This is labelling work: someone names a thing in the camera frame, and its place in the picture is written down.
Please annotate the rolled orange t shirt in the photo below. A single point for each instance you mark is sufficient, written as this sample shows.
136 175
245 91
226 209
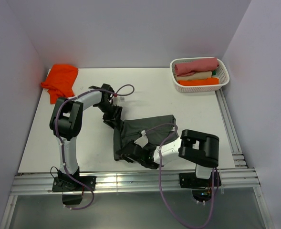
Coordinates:
201 82

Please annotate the white plastic basket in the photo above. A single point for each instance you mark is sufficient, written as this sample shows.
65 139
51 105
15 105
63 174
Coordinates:
222 74

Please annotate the rolled pink t shirt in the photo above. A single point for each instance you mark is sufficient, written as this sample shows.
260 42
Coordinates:
202 65

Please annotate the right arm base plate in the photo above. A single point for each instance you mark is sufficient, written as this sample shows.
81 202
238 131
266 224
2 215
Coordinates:
201 189

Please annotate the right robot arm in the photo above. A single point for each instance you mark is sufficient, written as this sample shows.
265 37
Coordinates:
200 148

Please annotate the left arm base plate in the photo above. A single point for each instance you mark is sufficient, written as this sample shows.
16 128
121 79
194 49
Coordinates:
72 192

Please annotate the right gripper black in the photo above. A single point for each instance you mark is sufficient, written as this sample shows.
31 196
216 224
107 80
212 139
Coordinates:
120 152

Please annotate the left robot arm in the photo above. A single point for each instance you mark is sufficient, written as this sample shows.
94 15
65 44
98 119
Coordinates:
66 123

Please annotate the rolled beige t shirt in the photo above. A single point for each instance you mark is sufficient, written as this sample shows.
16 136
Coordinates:
195 76

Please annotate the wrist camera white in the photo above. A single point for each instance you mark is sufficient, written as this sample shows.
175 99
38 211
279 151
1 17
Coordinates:
118 100
142 141

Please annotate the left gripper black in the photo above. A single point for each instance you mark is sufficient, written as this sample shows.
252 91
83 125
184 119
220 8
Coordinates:
114 119

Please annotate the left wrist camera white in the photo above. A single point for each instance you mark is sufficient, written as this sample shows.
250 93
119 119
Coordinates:
118 100

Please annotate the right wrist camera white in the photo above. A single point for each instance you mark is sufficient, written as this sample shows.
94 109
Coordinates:
142 141

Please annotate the aluminium rail frame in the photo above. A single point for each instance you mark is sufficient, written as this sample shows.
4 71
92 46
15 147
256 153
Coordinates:
240 177

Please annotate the dark grey t shirt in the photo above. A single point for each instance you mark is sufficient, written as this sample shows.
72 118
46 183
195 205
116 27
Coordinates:
157 129

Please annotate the orange t shirt on table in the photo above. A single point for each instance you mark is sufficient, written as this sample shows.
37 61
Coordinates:
60 81

